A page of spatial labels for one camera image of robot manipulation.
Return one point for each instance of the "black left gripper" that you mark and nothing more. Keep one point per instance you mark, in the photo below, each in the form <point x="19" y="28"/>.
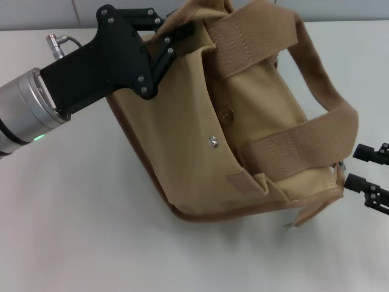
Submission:
<point x="100" y="67"/>

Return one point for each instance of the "khaki canvas food bag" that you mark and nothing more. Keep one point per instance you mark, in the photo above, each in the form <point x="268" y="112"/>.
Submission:
<point x="188" y="121"/>

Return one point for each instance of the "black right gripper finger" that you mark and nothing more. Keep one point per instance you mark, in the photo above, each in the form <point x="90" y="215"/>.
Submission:
<point x="375" y="197"/>
<point x="373" y="153"/>

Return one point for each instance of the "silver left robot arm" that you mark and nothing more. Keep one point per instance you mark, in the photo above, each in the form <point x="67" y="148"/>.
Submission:
<point x="21" y="109"/>

